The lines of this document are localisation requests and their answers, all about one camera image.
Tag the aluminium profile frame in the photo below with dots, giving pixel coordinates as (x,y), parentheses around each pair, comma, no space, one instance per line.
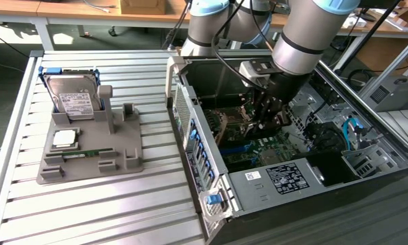
(392,63)

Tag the black caster wheel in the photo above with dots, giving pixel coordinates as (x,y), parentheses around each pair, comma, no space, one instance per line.
(112,31)

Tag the blue expansion slot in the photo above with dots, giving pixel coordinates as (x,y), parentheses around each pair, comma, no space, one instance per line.
(239,149)

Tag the black graphics card metal bracket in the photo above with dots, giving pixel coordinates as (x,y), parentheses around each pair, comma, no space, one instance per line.
(239,132)

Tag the thin metal locking lever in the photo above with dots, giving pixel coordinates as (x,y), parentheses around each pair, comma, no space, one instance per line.
(217,103)

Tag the wooden desk white frame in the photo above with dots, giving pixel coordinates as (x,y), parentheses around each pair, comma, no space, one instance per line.
(392,30)
(20,10)

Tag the CPU socket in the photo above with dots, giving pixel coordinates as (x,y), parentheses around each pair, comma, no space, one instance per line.
(231,114)

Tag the silver hard disk drive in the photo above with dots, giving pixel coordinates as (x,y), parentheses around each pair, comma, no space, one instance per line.
(65,102)

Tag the grey power supply unit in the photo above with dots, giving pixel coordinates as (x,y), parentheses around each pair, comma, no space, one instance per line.
(251,194)

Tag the black stand pole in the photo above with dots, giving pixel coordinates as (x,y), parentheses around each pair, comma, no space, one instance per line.
(367,38)

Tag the grey plastic parts rack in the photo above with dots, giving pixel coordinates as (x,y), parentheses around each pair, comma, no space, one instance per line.
(77,169)

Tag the green RAM stick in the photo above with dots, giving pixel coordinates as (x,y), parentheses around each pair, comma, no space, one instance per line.
(88,153)

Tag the blue case latch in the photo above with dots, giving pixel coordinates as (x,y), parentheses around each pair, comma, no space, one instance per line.
(213,199)

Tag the open black PC case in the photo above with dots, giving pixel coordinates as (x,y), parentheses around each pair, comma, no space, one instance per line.
(183,109)

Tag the metal device on desk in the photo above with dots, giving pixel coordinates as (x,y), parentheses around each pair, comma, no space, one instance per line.
(280,7)

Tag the brown cardboard box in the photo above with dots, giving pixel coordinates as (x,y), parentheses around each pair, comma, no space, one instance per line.
(142,6)

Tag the black plastic shroud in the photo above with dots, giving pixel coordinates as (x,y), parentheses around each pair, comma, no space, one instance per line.
(329,168)

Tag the silver CPU chip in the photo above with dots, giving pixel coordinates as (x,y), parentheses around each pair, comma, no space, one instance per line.
(65,139)

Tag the green Dell motherboard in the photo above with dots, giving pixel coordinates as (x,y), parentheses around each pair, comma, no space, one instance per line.
(281,145)

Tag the white box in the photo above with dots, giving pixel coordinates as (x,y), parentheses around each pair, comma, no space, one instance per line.
(356,23)

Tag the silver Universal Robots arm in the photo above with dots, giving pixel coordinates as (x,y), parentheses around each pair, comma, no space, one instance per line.
(303,38)

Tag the perforated metal drive cage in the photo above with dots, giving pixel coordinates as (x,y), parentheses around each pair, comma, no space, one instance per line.
(312,102)

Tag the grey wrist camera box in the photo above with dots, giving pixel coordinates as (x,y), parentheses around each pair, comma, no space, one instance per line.
(255,72)

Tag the grey control box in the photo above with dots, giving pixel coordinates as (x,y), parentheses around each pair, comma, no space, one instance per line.
(393,94)

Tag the grey metal disk bay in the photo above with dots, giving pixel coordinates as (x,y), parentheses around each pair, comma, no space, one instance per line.
(364,166)

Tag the metal socket cover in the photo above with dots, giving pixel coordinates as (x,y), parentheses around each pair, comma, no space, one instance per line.
(248,113)

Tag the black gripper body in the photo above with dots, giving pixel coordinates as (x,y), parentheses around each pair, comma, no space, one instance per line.
(287,86)

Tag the silver chipset heatsink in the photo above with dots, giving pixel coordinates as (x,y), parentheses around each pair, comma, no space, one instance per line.
(269,157)

